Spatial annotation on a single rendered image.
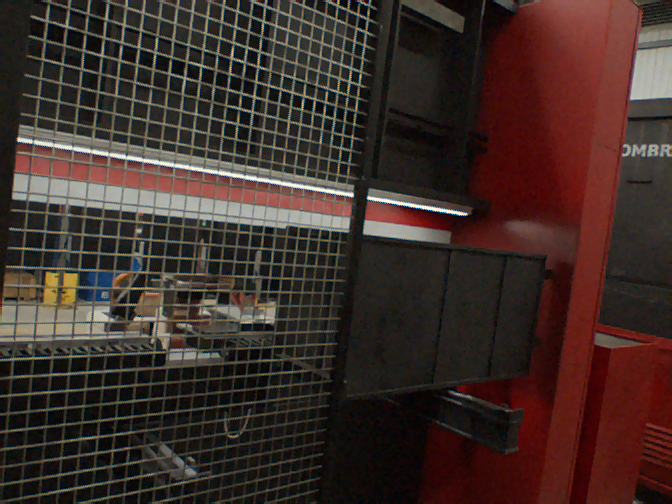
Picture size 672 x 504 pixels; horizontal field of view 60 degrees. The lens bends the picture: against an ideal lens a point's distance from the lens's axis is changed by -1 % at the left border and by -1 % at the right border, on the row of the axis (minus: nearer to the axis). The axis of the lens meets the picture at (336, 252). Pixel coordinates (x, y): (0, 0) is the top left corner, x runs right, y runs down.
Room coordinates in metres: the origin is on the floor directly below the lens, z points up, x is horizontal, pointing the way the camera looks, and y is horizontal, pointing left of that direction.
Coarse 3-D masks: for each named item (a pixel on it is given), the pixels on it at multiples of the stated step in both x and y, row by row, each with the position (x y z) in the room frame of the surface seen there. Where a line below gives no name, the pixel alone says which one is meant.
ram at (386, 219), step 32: (96, 160) 1.51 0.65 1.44; (128, 160) 1.57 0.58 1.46; (64, 192) 1.47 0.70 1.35; (96, 192) 1.52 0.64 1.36; (128, 192) 1.57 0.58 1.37; (192, 192) 1.69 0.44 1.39; (224, 192) 1.76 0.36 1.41; (256, 192) 1.83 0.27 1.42; (288, 192) 1.91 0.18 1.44; (320, 192) 2.00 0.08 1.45; (256, 224) 1.84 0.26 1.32; (320, 224) 2.01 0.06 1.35; (384, 224) 2.21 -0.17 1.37; (416, 224) 2.32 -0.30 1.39; (448, 224) 2.45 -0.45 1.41
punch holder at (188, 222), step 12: (144, 216) 1.68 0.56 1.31; (156, 216) 1.63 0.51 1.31; (144, 228) 1.67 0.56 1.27; (156, 228) 1.63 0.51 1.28; (180, 228) 1.68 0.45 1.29; (168, 240) 1.66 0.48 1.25; (192, 240) 1.70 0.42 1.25; (144, 252) 1.67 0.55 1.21; (156, 252) 1.64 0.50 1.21; (168, 252) 1.66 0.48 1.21; (192, 252) 1.71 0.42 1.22; (144, 264) 1.66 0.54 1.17; (156, 264) 1.64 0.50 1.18; (168, 264) 1.66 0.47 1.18; (180, 264) 1.69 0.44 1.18
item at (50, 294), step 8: (48, 272) 6.37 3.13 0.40; (64, 272) 6.52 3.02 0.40; (48, 280) 6.36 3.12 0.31; (56, 280) 6.40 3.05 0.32; (64, 280) 6.49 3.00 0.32; (72, 280) 6.51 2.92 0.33; (256, 280) 8.24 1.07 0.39; (48, 288) 6.36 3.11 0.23; (56, 288) 6.40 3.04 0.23; (48, 296) 6.36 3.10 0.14; (56, 296) 6.41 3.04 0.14; (64, 296) 6.49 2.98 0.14; (72, 296) 6.52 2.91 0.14; (264, 304) 8.38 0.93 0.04; (272, 304) 8.38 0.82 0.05
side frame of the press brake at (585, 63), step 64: (576, 0) 2.14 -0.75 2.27; (512, 64) 2.32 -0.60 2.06; (576, 64) 2.12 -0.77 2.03; (512, 128) 2.29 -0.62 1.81; (576, 128) 2.09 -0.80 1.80; (512, 192) 2.26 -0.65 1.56; (576, 192) 2.06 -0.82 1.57; (576, 256) 2.05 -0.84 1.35; (576, 320) 2.10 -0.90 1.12; (512, 384) 2.17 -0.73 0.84; (576, 384) 2.15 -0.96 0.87; (448, 448) 2.36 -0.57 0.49; (576, 448) 2.19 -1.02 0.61
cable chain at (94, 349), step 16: (0, 352) 1.08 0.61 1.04; (16, 352) 1.09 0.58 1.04; (48, 352) 1.15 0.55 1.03; (64, 352) 1.14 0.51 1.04; (80, 352) 1.15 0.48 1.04; (96, 352) 1.17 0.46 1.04; (112, 352) 1.19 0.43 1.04; (128, 352) 1.21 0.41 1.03; (144, 352) 1.23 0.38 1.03; (0, 368) 1.05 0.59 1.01; (16, 368) 1.07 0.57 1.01; (48, 368) 1.11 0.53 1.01; (64, 368) 1.13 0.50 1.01; (80, 368) 1.15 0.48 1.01; (96, 368) 1.17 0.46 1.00; (112, 368) 1.19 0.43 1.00
